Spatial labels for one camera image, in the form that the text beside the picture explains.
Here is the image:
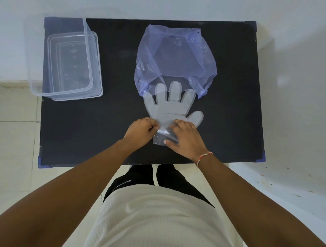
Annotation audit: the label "person's right hand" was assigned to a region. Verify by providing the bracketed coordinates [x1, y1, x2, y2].
[163, 119, 208, 164]

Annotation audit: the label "person's left hand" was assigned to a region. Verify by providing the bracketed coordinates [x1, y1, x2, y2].
[123, 117, 160, 147]

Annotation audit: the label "clear plastic disposable glove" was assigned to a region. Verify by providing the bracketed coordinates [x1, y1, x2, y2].
[143, 81, 204, 146]

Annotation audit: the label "person's right forearm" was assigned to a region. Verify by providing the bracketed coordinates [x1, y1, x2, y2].
[197, 153, 326, 247]

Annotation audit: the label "person's left forearm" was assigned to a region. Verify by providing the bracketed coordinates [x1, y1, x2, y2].
[0, 139, 139, 247]

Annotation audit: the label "black table mat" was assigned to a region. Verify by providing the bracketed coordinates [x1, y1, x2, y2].
[38, 17, 266, 168]

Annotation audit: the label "red and white wrist thread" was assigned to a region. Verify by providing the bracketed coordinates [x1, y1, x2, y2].
[196, 152, 213, 167]

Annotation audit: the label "black trousers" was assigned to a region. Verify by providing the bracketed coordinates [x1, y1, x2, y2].
[103, 164, 215, 208]

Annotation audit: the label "purple translucent plastic bag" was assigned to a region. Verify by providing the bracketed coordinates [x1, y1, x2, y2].
[134, 24, 218, 99]

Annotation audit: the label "white shirt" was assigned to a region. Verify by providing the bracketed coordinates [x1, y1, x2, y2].
[84, 184, 243, 247]

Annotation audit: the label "clear plastic storage container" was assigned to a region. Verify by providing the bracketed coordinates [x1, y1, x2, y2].
[24, 15, 103, 102]

